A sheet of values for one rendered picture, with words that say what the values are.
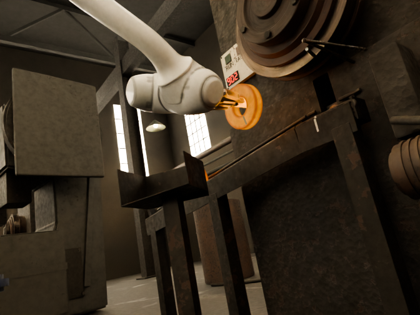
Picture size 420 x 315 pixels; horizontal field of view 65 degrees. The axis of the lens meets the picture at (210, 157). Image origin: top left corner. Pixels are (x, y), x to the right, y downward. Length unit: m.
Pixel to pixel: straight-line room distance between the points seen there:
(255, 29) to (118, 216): 10.61
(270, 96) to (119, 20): 0.77
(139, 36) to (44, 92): 2.86
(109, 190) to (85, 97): 8.02
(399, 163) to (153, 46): 0.56
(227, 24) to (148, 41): 0.95
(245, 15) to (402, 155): 0.73
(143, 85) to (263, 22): 0.49
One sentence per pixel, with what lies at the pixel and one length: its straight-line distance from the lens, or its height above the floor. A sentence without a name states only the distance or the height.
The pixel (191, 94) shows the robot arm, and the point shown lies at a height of 0.72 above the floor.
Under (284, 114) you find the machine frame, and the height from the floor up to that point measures 0.81.
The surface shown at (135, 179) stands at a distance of 1.33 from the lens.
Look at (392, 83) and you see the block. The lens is 0.96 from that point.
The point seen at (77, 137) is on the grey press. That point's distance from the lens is 3.52.
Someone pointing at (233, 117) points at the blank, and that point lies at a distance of 1.16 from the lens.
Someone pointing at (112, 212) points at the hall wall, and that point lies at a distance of 11.47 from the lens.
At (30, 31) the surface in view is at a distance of 12.05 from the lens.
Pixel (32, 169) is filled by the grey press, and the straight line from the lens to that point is 3.26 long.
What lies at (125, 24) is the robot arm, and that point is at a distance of 0.79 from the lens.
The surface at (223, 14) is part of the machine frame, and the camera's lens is 1.73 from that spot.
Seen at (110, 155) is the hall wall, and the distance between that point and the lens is 11.98.
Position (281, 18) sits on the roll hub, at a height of 1.01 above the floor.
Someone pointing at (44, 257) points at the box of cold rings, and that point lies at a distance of 2.95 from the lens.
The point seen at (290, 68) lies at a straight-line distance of 1.15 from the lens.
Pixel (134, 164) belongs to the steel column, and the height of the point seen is 2.60.
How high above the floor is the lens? 0.39
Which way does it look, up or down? 15 degrees up
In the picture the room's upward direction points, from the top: 11 degrees counter-clockwise
